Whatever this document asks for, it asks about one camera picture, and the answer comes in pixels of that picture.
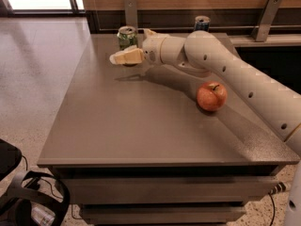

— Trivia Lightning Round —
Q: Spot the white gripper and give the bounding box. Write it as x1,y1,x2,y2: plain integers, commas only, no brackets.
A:
109,28,164,65

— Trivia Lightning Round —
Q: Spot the green soda can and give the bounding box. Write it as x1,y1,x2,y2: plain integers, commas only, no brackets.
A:
118,25,138,52

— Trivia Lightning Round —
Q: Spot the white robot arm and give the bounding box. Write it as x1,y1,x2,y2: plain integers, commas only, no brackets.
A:
110,29,301,156

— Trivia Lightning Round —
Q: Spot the blue silver energy drink can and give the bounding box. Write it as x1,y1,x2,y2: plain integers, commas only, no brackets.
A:
194,16,211,31

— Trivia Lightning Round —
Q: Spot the red apple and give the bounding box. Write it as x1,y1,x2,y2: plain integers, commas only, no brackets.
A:
197,81,228,112

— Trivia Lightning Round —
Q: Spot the grey drawer cabinet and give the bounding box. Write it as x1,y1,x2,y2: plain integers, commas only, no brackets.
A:
39,35,299,226

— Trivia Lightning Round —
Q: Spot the black chair seat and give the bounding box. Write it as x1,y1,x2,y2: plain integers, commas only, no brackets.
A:
0,139,22,181

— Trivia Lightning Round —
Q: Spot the left metal wall bracket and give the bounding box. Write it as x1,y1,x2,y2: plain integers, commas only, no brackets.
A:
124,0,138,28

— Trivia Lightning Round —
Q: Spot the metal wall bracket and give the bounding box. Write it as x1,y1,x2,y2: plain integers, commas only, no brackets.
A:
124,0,138,28
251,0,282,42

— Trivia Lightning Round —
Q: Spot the right metal wall bracket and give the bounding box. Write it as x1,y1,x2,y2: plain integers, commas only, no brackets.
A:
251,0,282,42

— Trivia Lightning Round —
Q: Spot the window with dark frame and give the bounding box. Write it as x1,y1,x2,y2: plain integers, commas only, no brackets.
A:
1,0,85,16

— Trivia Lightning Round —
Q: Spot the black cable on floor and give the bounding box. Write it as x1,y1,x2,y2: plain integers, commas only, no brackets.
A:
268,192,277,226

